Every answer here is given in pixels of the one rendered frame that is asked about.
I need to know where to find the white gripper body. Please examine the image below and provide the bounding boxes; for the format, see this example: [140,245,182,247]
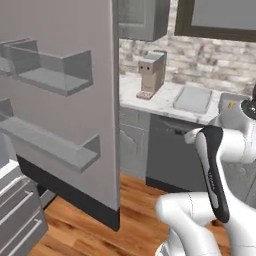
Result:
[184,128,202,145]

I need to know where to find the flat grey tupperware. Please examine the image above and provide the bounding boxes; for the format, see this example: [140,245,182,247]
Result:
[172,85,214,115]

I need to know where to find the pale grey tupperware box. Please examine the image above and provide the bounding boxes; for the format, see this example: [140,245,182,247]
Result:
[217,92,249,118]

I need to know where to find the dark grey dishwasher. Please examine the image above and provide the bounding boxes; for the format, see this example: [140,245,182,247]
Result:
[145,114,209,194]

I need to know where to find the grey base cupboard door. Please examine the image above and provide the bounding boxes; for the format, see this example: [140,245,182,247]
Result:
[119,106,152,182]

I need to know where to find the grey base cupboard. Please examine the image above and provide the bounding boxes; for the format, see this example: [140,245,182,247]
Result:
[228,161,256,209]

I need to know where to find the beige coffee machine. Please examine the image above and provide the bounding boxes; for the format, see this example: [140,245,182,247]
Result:
[135,49,168,101]

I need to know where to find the dark framed window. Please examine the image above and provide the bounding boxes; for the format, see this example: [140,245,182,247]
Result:
[174,0,256,43]

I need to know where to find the grey fridge door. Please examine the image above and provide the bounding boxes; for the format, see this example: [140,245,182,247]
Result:
[0,0,121,232]

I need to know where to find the long grey door shelf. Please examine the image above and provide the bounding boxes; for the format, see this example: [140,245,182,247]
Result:
[0,97,102,174]

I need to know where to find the short grey door shelf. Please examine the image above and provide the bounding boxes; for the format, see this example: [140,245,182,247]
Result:
[0,37,94,98]

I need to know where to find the grey fridge drawer unit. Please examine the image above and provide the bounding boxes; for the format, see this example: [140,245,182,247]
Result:
[0,159,50,256]

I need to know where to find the grey wall cupboard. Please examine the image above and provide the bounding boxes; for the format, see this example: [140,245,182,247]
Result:
[117,0,171,43]

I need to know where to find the pale drawer handle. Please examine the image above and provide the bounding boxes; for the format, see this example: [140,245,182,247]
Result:
[0,190,35,226]
[5,218,43,256]

